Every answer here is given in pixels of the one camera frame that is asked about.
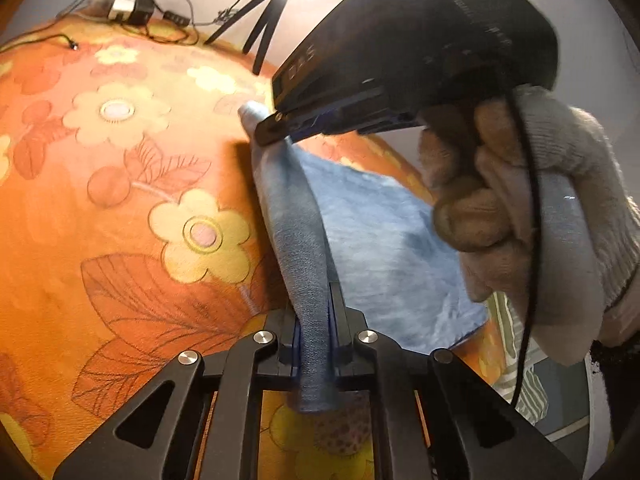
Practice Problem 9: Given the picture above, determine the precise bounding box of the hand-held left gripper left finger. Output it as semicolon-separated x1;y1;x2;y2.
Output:
52;309;303;480

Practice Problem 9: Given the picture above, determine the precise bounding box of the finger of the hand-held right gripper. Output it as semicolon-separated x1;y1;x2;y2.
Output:
255;91;422;147

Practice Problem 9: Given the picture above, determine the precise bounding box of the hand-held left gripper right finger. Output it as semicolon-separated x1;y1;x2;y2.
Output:
326;282;584;480

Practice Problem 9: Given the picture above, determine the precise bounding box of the blue towel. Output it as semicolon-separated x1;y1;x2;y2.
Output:
237;101;489;414

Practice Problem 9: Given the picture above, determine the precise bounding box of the person's right hand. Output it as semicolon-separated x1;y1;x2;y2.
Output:
417;84;640;367

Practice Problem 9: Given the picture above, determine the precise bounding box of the black tripod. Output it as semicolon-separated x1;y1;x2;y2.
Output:
204;0;309;77

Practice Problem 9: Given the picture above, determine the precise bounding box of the orange floral blanket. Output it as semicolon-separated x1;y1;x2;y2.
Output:
0;16;503;480

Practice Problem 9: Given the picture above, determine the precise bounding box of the green striped cloth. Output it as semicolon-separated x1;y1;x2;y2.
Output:
481;290;552;427

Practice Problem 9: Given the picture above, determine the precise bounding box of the black power adapter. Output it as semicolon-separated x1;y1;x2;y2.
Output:
132;0;158;27

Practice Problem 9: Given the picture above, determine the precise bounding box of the grey round rug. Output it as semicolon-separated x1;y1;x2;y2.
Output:
520;355;610;445

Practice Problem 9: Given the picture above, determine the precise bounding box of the black cable with inline box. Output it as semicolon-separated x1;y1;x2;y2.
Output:
144;6;223;47

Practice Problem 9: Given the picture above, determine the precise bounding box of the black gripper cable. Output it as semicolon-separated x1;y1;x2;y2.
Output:
506;87;545;407

